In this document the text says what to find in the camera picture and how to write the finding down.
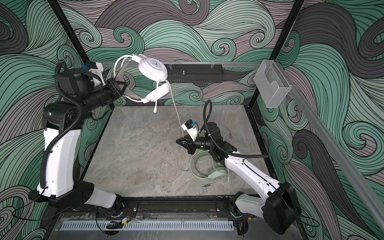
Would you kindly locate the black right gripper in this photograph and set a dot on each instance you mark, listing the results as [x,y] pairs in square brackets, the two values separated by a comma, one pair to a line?
[187,140]

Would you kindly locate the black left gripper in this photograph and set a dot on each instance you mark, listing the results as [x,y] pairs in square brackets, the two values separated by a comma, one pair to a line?
[111,85]

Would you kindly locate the white over-ear headphones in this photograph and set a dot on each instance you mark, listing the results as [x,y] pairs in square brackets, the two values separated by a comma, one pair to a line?
[151,68]

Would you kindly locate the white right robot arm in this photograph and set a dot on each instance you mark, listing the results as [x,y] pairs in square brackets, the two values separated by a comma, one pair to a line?
[258,186]

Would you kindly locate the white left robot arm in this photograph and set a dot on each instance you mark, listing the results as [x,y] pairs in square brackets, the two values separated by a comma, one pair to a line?
[63,123]

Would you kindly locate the green over-ear headphones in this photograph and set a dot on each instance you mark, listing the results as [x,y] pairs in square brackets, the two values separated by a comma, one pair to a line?
[218,172]

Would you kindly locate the black perforated metal tray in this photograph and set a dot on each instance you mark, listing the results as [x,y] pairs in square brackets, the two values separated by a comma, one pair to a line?
[196,74]

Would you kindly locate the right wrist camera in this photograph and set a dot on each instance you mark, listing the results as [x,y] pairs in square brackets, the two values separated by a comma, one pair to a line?
[191,128]

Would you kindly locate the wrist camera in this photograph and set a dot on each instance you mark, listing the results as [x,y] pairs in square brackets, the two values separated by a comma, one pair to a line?
[191,128]
[82,81]

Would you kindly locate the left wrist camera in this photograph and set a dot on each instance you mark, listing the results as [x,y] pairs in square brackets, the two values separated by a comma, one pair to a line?
[82,81]

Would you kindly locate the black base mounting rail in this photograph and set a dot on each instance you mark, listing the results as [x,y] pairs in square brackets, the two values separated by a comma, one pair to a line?
[221,206]

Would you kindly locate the clear plastic wall holder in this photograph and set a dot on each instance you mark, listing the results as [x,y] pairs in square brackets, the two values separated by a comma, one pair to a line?
[272,82]

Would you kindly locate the black corner frame post left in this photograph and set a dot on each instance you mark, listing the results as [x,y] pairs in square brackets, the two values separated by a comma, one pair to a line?
[65,24]

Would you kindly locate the black corner frame post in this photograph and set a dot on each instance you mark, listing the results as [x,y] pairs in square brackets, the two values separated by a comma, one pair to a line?
[287,27]
[65,24]

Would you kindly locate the black corner frame post right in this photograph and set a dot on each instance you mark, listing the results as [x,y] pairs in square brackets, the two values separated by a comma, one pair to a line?
[287,27]

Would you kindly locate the white slotted cable duct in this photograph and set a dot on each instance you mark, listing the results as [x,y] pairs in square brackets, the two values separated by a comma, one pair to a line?
[185,225]

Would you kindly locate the aluminium rail right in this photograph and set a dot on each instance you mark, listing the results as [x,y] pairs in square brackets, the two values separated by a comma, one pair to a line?
[362,187]

